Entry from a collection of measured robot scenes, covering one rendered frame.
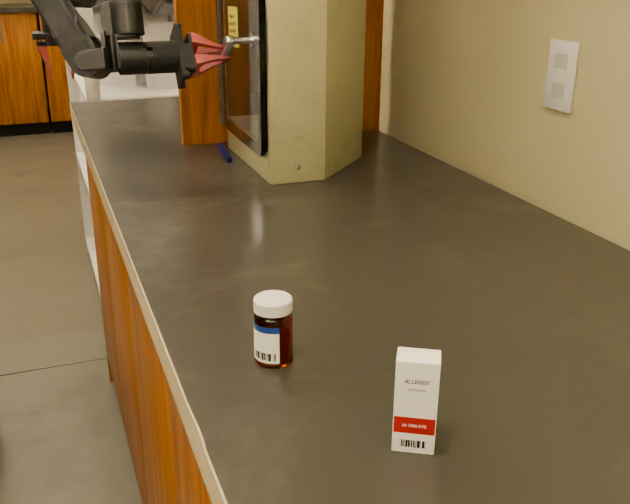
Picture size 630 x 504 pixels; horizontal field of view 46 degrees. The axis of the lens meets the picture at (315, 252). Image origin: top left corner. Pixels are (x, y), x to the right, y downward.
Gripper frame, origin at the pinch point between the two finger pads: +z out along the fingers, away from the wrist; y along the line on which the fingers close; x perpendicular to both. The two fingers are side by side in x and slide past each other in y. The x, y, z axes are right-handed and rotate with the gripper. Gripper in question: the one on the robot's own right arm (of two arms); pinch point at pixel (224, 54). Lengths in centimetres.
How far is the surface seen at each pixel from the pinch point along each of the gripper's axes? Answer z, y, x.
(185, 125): -2.8, -1.9, 32.6
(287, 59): 8.8, -5.4, -8.8
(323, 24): 15.6, -0.4, -11.8
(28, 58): -28, 206, 450
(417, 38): 49, 8, 13
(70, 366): -33, -46, 150
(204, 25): 2.7, 16.5, 21.4
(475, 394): 2, -64, -62
